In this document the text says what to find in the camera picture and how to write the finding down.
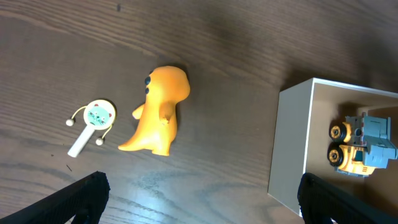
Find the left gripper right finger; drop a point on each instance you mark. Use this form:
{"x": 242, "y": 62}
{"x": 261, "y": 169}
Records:
{"x": 321, "y": 202}

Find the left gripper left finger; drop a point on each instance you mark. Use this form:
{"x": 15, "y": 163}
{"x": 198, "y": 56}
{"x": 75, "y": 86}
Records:
{"x": 81, "y": 202}

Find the yellow grey dump truck toy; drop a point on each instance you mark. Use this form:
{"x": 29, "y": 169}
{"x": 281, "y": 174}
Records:
{"x": 360, "y": 145}

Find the small rattle drum toy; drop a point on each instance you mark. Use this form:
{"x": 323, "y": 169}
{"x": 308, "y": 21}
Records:
{"x": 98, "y": 115}

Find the white cardboard box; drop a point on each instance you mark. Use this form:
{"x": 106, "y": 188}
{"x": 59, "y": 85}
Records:
{"x": 306, "y": 115}

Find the orange dinosaur toy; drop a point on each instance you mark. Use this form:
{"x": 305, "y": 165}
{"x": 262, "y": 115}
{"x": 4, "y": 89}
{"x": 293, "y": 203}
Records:
{"x": 157, "y": 127}

